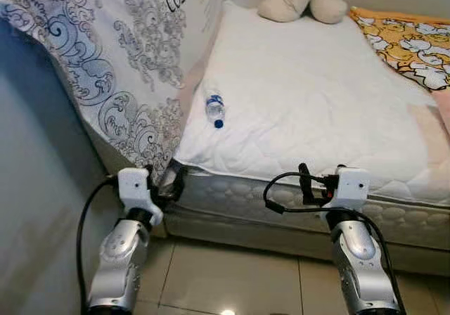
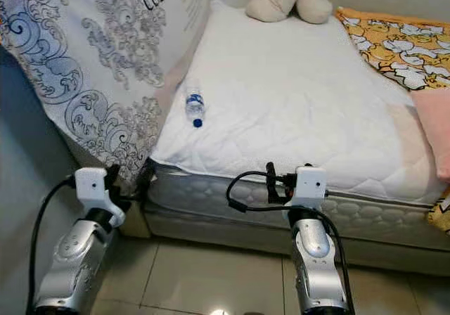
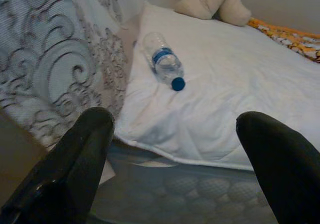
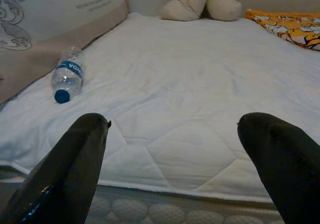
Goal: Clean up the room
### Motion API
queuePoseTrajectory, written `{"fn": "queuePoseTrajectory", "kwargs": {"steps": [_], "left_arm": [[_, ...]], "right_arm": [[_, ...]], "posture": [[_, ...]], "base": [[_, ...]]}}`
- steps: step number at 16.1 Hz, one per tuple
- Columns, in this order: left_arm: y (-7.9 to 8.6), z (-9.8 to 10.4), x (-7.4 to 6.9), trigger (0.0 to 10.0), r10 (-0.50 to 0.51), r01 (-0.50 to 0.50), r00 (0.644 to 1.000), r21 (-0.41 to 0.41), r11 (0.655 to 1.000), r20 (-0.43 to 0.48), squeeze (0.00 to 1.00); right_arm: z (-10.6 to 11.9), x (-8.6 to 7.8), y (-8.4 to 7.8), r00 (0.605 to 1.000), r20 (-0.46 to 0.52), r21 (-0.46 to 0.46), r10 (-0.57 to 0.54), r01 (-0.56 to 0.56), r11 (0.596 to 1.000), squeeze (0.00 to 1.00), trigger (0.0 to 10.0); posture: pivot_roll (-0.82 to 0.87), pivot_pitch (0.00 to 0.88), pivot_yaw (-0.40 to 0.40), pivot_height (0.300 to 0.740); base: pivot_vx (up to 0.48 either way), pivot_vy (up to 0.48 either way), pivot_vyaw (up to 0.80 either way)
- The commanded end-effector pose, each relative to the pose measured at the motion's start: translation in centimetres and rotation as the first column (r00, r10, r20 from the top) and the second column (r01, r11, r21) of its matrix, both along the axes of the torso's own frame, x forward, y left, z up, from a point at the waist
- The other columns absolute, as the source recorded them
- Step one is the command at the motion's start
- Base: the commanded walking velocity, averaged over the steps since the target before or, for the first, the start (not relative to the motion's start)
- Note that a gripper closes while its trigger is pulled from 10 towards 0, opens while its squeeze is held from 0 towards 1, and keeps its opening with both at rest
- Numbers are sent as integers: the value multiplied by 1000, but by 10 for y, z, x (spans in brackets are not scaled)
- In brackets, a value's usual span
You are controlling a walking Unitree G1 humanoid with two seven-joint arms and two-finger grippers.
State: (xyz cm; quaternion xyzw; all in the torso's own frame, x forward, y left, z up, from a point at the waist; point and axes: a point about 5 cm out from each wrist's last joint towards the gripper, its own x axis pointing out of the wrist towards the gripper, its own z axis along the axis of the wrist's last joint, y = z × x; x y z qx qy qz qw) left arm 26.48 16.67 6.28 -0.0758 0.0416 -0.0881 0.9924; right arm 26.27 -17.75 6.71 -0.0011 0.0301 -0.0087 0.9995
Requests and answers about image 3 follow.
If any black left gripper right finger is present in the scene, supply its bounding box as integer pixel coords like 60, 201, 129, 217
235, 111, 320, 224

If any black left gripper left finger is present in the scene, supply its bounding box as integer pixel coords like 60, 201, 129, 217
0, 106, 116, 224

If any yellow cartoon print quilt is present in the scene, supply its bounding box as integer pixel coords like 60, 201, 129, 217
246, 17, 320, 64

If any clear water bottle blue cap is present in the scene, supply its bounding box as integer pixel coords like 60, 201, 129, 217
142, 31, 186, 92

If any white quilted mattress pad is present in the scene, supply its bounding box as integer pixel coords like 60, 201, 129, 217
117, 1, 320, 172

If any grey swirl patterned blanket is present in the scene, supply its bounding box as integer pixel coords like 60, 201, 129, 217
0, 0, 149, 153

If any beige plush toy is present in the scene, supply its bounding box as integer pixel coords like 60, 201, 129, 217
173, 0, 253, 27

